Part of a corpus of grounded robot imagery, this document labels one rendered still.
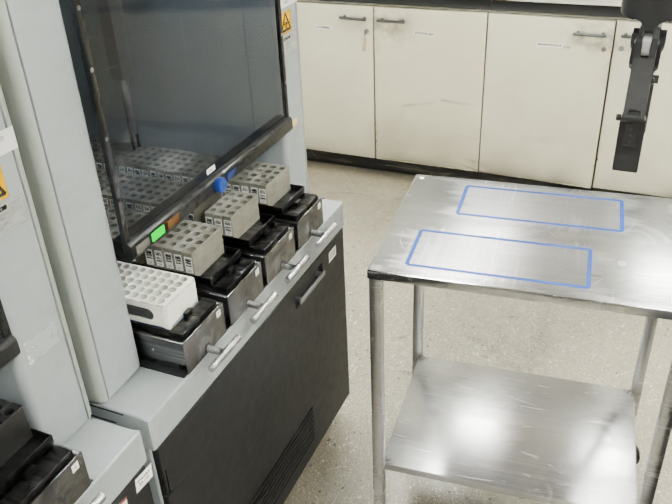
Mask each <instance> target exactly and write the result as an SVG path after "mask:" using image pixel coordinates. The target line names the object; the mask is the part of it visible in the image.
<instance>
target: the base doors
mask: <svg viewBox="0 0 672 504"><path fill-rule="evenodd" d="M296 3H297V18H298V33H299V49H300V64H301V79H302V94H303V110H304V125H305V140H306V149H312V150H319V151H326V152H333V153H341V154H348V155H355V156H362V157H369V158H375V157H376V158H377V159H384V160H392V161H399V162H407V163H414V164H422V165H429V166H437V167H445V168H452V169H460V170H467V171H475V172H478V171H479V172H483V173H490V174H497V175H503V176H510V177H517V178H524V179H530V180H537V181H544V182H551V183H557V184H564V185H571V186H578V187H584V188H591V186H592V179H593V173H594V166H595V159H596V153H597V146H598V139H599V132H600V126H601V119H602V112H603V106H604V99H605V92H606V86H607V79H608V72H609V66H610V59H611V52H612V46H613V39H614V32H615V26H616V21H615V20H599V19H584V18H569V17H554V16H539V15H524V14H508V13H493V12H490V13H489V17H488V12H472V11H454V10H436V9H418V8H400V7H382V6H375V7H374V6H367V5H351V4H335V3H318V2H302V1H296ZM343 15H346V17H354V18H363V17H364V16H365V17H366V21H356V20H346V19H339V16H343ZM381 18H384V20H395V21H401V20H402V19H404V21H405V23H404V24H397V23H382V22H376V20H377V19H379V20H380V19H381ZM315 25H325V26H332V30H325V29H315ZM487 26H488V33H487ZM640 26H641V22H640V21H628V20H618V21H617V28H616V35H615V41H614V48H613V55H612V61H611V68H610V75H609V81H608V88H607V95H606V101H605V108H604V115H603V121H602V128H601V134H600V141H599V148H598V154H597V161H596V168H595V174H594V181H593V188H600V189H608V190H616V191H623V192H631V193H638V194H646V195H653V196H661V197H668V198H672V23H664V22H663V23H662V30H667V37H666V43H665V47H664V50H663V51H662V52H661V56H660V61H659V67H658V69H657V70H656V71H655V72H654V74H653V75H659V80H658V84H657V83H654V87H653V93H652V98H651V104H650V109H649V115H648V120H647V125H646V131H645V133H644V137H643V143H642V148H641V154H640V159H639V165H638V170H637V173H633V172H625V171H617V170H612V166H613V160H614V154H615V148H616V141H617V135H618V129H619V123H620V121H616V115H617V114H622V113H623V110H624V105H625V99H626V94H627V88H628V83H629V77H630V72H631V69H630V68H629V59H630V53H631V48H630V42H631V39H628V38H621V35H624V34H625V33H627V34H628V35H631V36H632V33H633V30H634V28H640ZM365 29H368V30H369V33H368V34H366V35H364V30H365ZM413 30H415V31H424V32H432V33H436V35H435V37H430V36H422V35H414V34H413ZM577 31H580V33H590V34H601V33H602V32H604V33H605V35H607V37H606V38H601V37H588V36H574V35H573V33H574V32H577ZM363 38H365V39H367V40H366V51H363V50H362V44H363ZM486 42H487V49H486ZM536 42H545V43H563V48H556V47H537V46H536ZM620 46H623V47H624V50H623V51H619V50H618V48H619V47H620ZM602 47H606V51H605V52H602V51H601V48H602ZM485 59H486V65H485ZM484 75H485V80H484ZM483 92H484V96H483ZM482 108H483V112H482ZM375 112H376V119H375ZM481 124H482V128H481ZM480 141H481V143H480ZM479 157H480V159H479Z"/></svg>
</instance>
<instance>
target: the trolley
mask: <svg viewBox="0 0 672 504"><path fill-rule="evenodd" d="M367 278H368V279H369V313H370V359H371V406H372V453H373V500H374V504H386V483H385V469H386V470H391V471H396V472H400V473H405V474H410V475H415V476H420V477H424V478H429V479H434V480H439V481H443V482H448V483H453V484H458V485H463V486H467V487H472V488H477V489H482V490H487V491H491V492H496V493H501V494H506V495H510V496H515V497H520V498H525V499H530V500H534V501H539V502H544V503H549V504H652V503H653V500H654V496H655V492H656V488H657V484H658V480H659V476H660V472H661V468H662V465H663V461H664V457H665V453H666V449H667V445H668V441H669V437H670V434H671V430H672V361H671V365H670V369H669V373H668V377H667V381H666V385H665V390H664V394H663V398H662V402H661V406H660V410H659V414H658V419H657V423H656V427H655V431H654V435H653V439H652V443H651V447H650V452H649V456H648V460H647V464H646V468H645V472H644V476H643V481H642V485H641V489H640V493H639V497H638V499H637V467H636V465H637V464H638V463H639V460H640V451H639V448H638V447H637V446H636V434H635V420H636V416H637V411H638V407H639V402H640V398H641V393H642V389H643V384H644V380H645V375H646V371H647V366H648V362H649V357H650V353H651V348H652V344H653V339H654V335H655V330H656V326H657V321H658V318H660V319H667V320H672V198H663V197H652V196H642V195H631V194H621V193H610V192H600V191H589V190H579V189H568V188H558V187H547V186H537V185H526V184H516V183H505V182H495V181H484V180H474V179H463V178H453V177H442V176H432V175H421V174H416V176H415V178H414V180H413V182H412V184H411V186H410V188H409V190H408V192H407V194H406V196H405V198H404V200H403V202H402V204H401V206H400V207H399V209H398V211H397V213H396V215H395V217H394V219H393V221H392V223H391V225H390V227H389V229H388V231H387V233H386V235H385V237H384V239H383V241H382V243H381V245H380V246H379V248H378V250H377V252H376V254H375V256H374V258H373V260H372V262H371V264H370V266H369V268H368V270H367ZM384 281H390V282H397V283H404V284H412V285H414V290H413V356H412V378H411V381H410V384H409V386H408V389H407V392H406V395H405V398H404V401H403V404H402V407H401V410H400V412H399V415H398V418H397V421H396V424H395V427H394V430H393V433H392V436H391V439H390V441H389V444H388V447H387V450H386V453H385V375H384ZM424 286H426V287H434V288H441V289H448V290H456V291H463V292H470V293H477V294H485V295H492V296H499V297H507V298H514V299H521V300H528V301H536V302H543V303H550V304H558V305H565V306H572V307H579V308H587V309H594V310H601V311H609V312H616V313H623V314H631V315H638V316H645V317H646V318H645V323H644V328H643V332H642V337H641V342H640V346H639V351H638V356H637V361H636V365H635V370H634V375H633V380H632V384H631V389H630V390H628V389H621V388H615V387H609V386H603V385H597V384H591V383H585V382H579V381H573V380H566V379H560V378H554V377H548V376H542V375H536V374H530V373H524V372H517V371H511V370H505V369H499V368H493V367H487V366H481V365H475V364H469V363H462V362H456V361H450V360H444V359H438V358H432V357H426V356H423V325H424Z"/></svg>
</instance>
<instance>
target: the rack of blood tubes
mask: <svg viewBox="0 0 672 504"><path fill-rule="evenodd" d="M117 264H118V268H119V273H120V277H121V282H122V286H123V291H124V295H125V300H126V304H127V309H128V313H129V318H130V319H131V320H135V321H139V322H143V323H147V324H151V325H155V326H159V327H163V328H165V329H169V330H171V329H172V328H173V327H174V326H175V325H176V324H177V323H178V322H179V321H180V320H181V319H182V318H183V317H184V316H183V313H184V312H185V311H186V310H187V309H188V308H191V307H192V306H193V305H194V304H195V303H196V302H197V303H198V297H197V291H196V285H195V279H194V277H191V276H186V275H182V274H177V273H173V272H168V271H163V270H159V269H154V268H149V267H145V266H140V265H135V264H131V263H126V262H122V261H117ZM197 303H196V304H197ZM196 304H195V305H196ZM195 305H194V306H195ZM194 306H193V307H194ZM193 307H192V308H193ZM182 316H183V317H182ZM181 317H182V318H181ZM180 318H181V319H180ZM179 319H180V320H179ZM178 320H179V321H178ZM177 321H178V322H177ZM176 322H177V323H176ZM175 323H176V324H175ZM174 324H175V325H174ZM173 325H174V326H173ZM172 326H173V327H172Z"/></svg>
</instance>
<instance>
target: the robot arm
mask: <svg viewBox="0 0 672 504"><path fill-rule="evenodd" d="M621 13H622V15H623V16H625V17H627V18H629V19H632V20H634V19H636V20H638V21H640V22H641V26H640V28H634V30H633V33H632V36H631V42H630V48H631V53H630V59H629V68H630V69H631V72H630V77H629V83H628V88H627V94H626V99H625V105H624V110H623V113H622V114H617V115H616V121H620V123H619V129H618V135H617V141H616V148H615V154H614V160H613V166H612V170H617V171H625V172H633V173H637V170H638V165H639V159H640V154H641V148H642V143H643V137H644V133H645V131H646V125H647V120H648V115H649V109H650V104H651V98H652V93H653V87H654V83H657V84H658V80H659V75H653V74H654V72H655V71H656V70H657V69H658V67H659V61H660V56H661V52H662V51H663V50H664V47H665V43H666V37H667V30H662V23H663V22H666V21H669V22H672V0H622V3H621Z"/></svg>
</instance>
